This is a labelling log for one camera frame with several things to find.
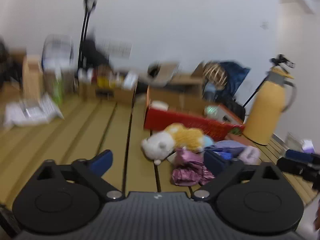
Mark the red orange cardboard tray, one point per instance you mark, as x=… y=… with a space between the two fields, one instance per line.
x=164 y=107

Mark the woven rattan ball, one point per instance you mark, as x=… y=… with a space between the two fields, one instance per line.
x=215 y=74

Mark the dark blue jacket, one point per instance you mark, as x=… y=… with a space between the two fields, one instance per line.
x=236 y=75

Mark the clear plastic container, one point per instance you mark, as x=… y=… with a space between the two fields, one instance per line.
x=293 y=142

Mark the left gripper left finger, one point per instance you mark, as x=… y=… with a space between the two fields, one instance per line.
x=90 y=172

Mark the lilac fluffy towel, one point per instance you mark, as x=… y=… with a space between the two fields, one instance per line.
x=250 y=155

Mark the large open cardboard box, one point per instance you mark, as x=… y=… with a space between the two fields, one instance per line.
x=168 y=84

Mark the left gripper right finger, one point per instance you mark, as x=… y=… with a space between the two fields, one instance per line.
x=225 y=174

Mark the light blue plush toy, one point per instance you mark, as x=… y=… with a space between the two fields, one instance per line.
x=207 y=141

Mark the white yellow plush dog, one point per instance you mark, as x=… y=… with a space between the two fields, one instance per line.
x=160 y=145

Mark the small brown cardboard box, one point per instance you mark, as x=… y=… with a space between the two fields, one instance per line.
x=107 y=86

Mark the yellow thermos jug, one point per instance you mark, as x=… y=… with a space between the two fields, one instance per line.
x=266 y=112

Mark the black trolley handle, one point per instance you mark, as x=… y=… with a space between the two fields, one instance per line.
x=89 y=6

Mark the white paper sheets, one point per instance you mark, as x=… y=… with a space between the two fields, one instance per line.
x=30 y=112

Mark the pink satin bow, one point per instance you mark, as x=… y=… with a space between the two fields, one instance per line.
x=189 y=169

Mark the purple knitted pouch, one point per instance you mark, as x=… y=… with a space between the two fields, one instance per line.
x=228 y=149

